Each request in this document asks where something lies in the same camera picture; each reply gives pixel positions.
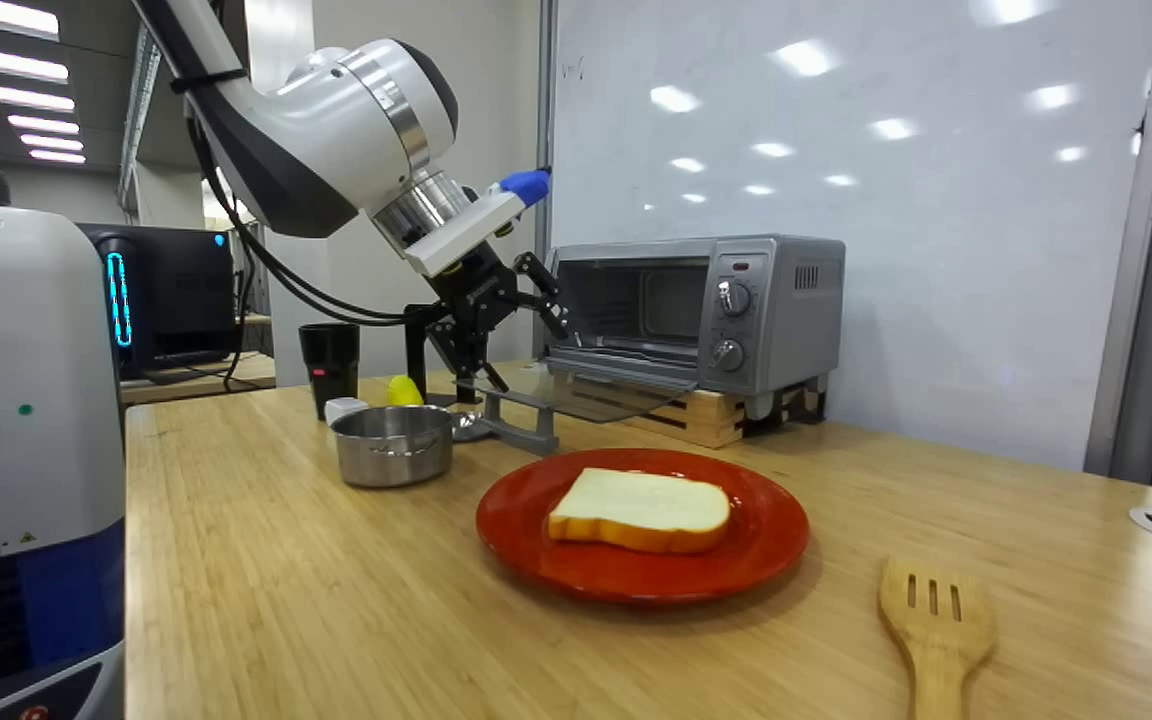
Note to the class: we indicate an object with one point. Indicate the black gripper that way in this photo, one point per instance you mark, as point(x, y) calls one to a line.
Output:
point(479, 300)

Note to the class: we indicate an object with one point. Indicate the white bread slice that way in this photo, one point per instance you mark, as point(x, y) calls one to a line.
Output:
point(637, 506)

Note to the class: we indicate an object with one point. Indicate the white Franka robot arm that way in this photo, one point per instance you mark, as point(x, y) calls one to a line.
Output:
point(323, 132)

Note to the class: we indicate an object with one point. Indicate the silver toaster oven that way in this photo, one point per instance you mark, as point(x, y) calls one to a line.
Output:
point(788, 323)

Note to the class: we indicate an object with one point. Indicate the red plate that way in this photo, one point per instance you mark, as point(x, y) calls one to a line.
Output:
point(763, 533)

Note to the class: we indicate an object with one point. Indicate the steel pot lid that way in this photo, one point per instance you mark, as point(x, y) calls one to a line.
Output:
point(472, 426)

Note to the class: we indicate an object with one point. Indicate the yellow toy corn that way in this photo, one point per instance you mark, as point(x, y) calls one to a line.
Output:
point(403, 392)

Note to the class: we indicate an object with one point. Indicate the black plastic cup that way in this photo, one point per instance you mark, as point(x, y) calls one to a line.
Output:
point(329, 353)

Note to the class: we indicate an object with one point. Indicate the small steel pot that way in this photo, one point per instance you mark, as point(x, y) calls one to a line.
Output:
point(395, 457)

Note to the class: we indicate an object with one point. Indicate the small white block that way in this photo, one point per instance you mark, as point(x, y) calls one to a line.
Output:
point(345, 410)

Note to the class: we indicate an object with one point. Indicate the wooden pallet stand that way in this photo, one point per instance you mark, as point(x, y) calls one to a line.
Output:
point(714, 416)

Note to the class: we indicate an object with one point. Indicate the wooden side desk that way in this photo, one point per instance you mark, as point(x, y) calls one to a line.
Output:
point(200, 381)

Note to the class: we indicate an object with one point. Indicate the black computer with blue light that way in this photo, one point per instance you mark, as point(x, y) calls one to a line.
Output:
point(178, 293)

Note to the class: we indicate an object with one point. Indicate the white glass whiteboard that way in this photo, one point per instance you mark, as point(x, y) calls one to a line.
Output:
point(979, 266)

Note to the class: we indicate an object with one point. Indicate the white and blue device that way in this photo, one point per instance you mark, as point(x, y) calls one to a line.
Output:
point(19, 402)

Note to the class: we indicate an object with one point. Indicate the wooden slotted spatula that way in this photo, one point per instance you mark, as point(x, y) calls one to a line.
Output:
point(937, 640)

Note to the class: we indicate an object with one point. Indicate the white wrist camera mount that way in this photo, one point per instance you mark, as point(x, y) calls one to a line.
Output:
point(462, 233)

